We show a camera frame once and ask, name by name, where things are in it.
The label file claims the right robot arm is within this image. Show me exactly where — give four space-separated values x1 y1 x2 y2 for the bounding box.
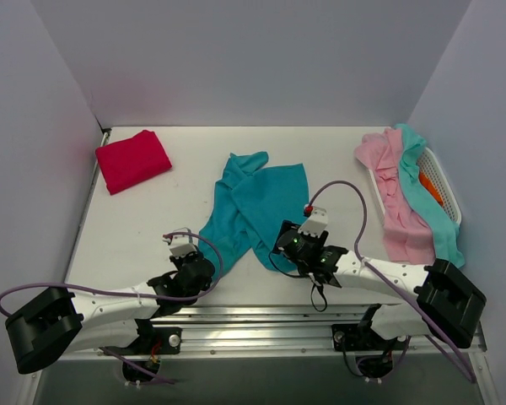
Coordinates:
272 220 487 348

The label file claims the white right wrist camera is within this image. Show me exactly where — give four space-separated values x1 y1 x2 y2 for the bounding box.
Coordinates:
299 205 328 238

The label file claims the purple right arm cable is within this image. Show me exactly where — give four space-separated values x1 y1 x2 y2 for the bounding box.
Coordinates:
308 181 477 384

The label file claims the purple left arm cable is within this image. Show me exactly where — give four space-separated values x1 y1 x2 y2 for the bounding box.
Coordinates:
0 229 224 386

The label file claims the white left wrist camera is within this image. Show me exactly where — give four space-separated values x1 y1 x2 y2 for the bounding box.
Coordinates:
163 228 197 258

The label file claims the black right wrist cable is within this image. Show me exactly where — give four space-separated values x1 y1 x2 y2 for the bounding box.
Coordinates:
268 251 331 313

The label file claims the pink t shirt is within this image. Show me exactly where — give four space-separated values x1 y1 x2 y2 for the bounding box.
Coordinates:
354 128 435 264

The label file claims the orange garment in basket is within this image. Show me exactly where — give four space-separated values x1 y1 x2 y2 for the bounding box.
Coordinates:
418 171 444 207

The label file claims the teal t shirt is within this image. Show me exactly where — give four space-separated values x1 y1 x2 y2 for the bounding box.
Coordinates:
199 151 309 276

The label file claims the white plastic laundry basket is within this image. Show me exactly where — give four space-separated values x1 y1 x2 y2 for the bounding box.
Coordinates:
368 148 462 225

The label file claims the aluminium mounting rail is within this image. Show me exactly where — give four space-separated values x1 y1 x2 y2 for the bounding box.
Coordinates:
18 305 499 404

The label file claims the light turquoise t shirt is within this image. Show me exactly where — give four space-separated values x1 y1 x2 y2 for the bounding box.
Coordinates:
394 124 466 268

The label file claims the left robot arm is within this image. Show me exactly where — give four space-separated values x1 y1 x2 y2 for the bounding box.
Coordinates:
5 251 216 375

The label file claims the folded red t shirt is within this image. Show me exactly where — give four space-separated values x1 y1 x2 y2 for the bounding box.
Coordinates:
95 130 172 195

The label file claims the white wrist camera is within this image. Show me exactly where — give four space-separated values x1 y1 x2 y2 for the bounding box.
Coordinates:
163 228 197 258
299 205 328 238

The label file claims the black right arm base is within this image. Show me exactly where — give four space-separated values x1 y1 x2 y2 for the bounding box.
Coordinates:
331 323 406 353

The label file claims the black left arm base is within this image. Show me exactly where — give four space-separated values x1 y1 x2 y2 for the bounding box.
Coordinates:
105 327 182 356

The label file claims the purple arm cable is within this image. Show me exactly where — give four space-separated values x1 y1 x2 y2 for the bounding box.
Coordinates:
308 181 477 384
0 229 224 386

